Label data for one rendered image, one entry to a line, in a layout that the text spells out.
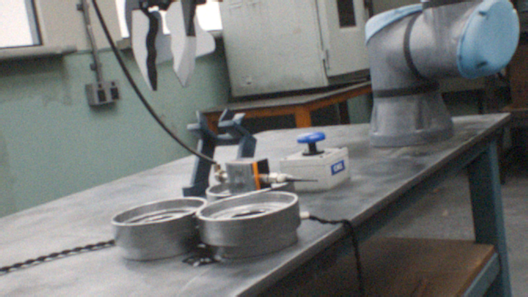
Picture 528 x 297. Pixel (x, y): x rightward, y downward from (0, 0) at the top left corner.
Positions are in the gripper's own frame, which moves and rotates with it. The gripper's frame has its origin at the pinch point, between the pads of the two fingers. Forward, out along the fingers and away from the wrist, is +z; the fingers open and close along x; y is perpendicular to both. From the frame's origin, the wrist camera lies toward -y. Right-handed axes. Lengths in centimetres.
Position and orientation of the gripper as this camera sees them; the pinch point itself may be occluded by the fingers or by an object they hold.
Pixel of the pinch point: (163, 77)
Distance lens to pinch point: 72.7
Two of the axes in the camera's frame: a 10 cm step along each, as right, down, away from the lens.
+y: 5.7, -0.7, 8.2
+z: 0.7, 10.0, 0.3
